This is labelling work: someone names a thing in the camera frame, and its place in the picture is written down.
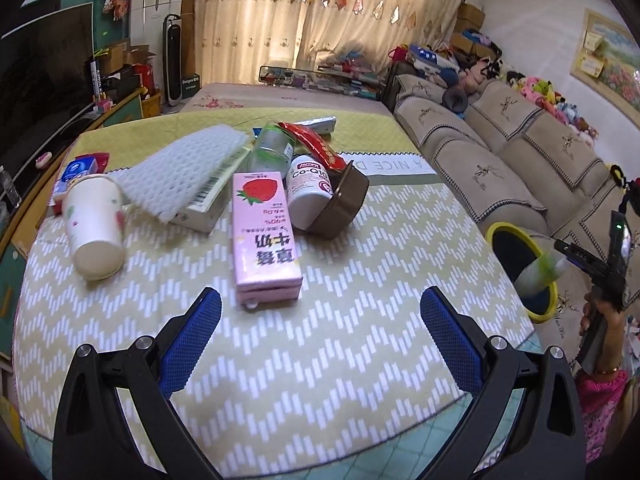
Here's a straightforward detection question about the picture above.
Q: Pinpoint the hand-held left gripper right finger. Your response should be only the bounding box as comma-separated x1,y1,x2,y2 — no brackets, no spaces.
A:
420,287,587,480

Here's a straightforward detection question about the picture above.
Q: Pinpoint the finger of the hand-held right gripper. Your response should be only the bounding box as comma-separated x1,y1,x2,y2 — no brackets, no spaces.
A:
552,239,607,273

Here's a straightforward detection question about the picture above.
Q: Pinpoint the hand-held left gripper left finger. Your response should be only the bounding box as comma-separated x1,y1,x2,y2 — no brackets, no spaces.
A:
52,287,223,480

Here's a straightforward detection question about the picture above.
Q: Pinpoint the clear green label bottle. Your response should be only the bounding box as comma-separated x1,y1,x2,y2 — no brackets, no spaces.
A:
516,251,567,297

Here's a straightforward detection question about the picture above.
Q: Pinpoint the yellow rim trash bin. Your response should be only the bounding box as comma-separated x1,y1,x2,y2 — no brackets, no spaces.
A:
484,221,560,324

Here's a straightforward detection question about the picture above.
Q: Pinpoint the pink strawberry milk carton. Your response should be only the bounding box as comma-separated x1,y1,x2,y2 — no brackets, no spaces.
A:
232,172,303,307

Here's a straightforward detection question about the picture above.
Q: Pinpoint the white paper cup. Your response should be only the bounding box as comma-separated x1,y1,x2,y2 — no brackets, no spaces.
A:
62,174,126,281

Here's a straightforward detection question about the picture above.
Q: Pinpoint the white foam net sleeve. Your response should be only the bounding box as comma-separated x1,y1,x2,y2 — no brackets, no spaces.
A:
107,125,251,225

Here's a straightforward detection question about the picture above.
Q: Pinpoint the clear plastic bottle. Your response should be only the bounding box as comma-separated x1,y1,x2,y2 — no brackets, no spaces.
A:
247,122,296,178

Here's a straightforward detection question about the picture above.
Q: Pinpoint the person's right hand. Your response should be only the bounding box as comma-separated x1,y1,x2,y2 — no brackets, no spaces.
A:
579,292,627,376

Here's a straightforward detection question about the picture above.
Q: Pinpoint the black yellow plush toy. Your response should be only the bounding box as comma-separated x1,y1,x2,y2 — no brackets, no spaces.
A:
605,162,640,196

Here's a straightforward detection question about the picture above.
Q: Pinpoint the chevron pattern tablecloth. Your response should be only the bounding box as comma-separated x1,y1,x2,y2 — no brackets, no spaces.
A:
12,110,538,461

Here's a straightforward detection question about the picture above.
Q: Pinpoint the beige sofa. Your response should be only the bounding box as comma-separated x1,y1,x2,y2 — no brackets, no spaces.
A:
387,74,640,271

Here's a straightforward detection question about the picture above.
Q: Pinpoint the white barcode box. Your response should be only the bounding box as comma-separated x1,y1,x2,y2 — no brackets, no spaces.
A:
167,146,253,233

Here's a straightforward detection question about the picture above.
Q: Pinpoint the pile of plush toys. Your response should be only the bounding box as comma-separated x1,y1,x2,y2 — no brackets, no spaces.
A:
505,71,601,143

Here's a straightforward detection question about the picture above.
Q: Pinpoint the brown plastic box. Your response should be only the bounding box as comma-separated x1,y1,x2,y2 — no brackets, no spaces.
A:
300,167,371,241

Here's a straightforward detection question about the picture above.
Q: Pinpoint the white supplement bottle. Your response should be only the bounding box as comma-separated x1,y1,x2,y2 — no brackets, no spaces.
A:
285,154,335,231

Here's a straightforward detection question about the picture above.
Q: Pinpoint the grey round cushion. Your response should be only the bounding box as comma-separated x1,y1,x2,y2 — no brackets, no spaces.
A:
442,86,471,113

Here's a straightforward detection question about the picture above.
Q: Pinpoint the small red packet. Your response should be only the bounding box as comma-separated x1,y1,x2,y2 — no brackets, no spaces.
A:
75,152,111,173

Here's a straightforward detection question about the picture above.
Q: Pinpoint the blue tissue packet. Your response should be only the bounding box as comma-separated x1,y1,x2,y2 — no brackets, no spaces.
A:
54,157,98,206

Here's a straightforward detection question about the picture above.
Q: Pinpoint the pink plush doll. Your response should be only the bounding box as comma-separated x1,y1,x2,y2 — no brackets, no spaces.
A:
457,59,493,92

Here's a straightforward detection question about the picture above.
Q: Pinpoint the red snack packet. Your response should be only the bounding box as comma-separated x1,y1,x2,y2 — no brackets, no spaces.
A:
277,121,351,173

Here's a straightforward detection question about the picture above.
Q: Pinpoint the silver tube box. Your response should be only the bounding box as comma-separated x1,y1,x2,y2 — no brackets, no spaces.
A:
250,116,337,138

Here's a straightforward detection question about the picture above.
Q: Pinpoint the stack of cardboard boxes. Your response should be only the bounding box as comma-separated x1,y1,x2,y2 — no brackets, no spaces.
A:
450,4,487,53

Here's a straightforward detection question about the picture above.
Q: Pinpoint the floral carpet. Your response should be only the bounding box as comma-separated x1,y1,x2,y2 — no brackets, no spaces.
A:
177,82,391,117

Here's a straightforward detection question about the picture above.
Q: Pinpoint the tower fan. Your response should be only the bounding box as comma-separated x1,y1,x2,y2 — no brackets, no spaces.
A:
162,13,186,107

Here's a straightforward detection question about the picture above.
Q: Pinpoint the glass coffee table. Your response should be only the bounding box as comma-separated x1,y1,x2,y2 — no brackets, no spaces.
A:
257,62,396,101

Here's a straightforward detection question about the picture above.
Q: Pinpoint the black television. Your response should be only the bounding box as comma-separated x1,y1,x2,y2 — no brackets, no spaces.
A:
0,2,96,161

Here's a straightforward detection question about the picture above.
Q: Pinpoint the beige patterned curtain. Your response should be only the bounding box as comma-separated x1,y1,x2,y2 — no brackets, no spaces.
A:
192,0,473,116

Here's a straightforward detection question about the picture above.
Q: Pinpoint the framed flower wall picture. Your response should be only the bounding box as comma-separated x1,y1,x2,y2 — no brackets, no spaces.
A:
570,7,640,113

